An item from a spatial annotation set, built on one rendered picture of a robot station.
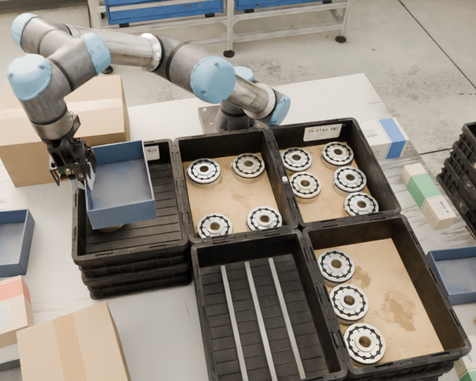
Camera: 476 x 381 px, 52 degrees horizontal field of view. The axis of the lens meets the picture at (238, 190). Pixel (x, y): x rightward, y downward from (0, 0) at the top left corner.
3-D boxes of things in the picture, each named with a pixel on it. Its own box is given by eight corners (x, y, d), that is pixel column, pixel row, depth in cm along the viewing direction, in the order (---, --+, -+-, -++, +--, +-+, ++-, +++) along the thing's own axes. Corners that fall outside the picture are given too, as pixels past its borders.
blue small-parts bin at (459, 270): (440, 306, 142) (449, 295, 137) (421, 261, 152) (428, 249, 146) (503, 298, 144) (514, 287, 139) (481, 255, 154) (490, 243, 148)
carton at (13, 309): (35, 336, 133) (27, 325, 127) (-11, 352, 130) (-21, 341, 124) (29, 287, 142) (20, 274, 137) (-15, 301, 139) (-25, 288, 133)
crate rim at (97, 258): (75, 154, 148) (73, 149, 147) (173, 143, 153) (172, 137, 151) (72, 267, 124) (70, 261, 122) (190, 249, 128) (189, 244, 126)
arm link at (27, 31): (172, 29, 137) (11, -2, 96) (201, 44, 132) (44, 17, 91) (160, 69, 141) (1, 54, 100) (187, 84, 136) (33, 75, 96)
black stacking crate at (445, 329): (295, 252, 140) (301, 229, 131) (391, 236, 144) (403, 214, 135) (340, 392, 115) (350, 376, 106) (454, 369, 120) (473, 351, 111)
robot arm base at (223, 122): (210, 116, 185) (210, 94, 178) (248, 109, 188) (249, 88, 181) (220, 141, 175) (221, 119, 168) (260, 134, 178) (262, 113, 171)
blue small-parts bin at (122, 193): (86, 167, 124) (81, 148, 119) (145, 158, 127) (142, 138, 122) (92, 230, 112) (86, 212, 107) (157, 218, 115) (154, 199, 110)
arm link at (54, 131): (28, 103, 96) (69, 94, 96) (37, 120, 99) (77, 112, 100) (26, 129, 91) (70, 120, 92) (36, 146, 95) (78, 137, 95)
